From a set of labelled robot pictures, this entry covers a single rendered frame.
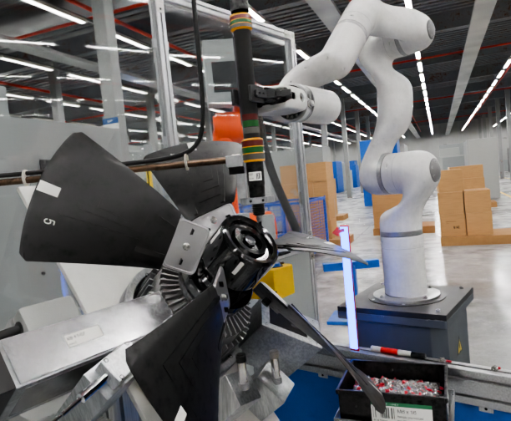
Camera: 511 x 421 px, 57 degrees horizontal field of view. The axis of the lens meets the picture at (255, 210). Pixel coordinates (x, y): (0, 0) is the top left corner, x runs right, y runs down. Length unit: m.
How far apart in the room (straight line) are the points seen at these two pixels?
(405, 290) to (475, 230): 6.97
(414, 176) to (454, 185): 6.96
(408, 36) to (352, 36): 0.21
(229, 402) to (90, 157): 0.49
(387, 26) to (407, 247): 0.61
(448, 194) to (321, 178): 2.23
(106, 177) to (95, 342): 0.26
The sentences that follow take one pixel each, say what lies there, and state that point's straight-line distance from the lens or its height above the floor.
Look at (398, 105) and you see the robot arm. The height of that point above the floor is 1.50.
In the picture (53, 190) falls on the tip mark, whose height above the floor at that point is 1.34.
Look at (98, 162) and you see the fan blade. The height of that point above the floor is 1.38.
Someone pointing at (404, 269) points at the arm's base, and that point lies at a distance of 1.40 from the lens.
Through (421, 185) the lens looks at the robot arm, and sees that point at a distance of 1.34.
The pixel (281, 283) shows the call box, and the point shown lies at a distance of 1.37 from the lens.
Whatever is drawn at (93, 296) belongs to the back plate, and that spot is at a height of 1.13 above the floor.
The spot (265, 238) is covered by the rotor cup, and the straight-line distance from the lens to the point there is 0.87.
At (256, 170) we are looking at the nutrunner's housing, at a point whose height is 1.35.
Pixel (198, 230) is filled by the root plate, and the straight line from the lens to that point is 0.84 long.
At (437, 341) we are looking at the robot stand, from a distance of 1.36.
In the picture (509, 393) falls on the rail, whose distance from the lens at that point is 1.20.
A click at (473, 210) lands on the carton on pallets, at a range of 8.32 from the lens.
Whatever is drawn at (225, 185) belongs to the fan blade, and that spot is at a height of 1.32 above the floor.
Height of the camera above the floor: 1.32
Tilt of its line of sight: 3 degrees down
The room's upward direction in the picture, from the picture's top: 6 degrees counter-clockwise
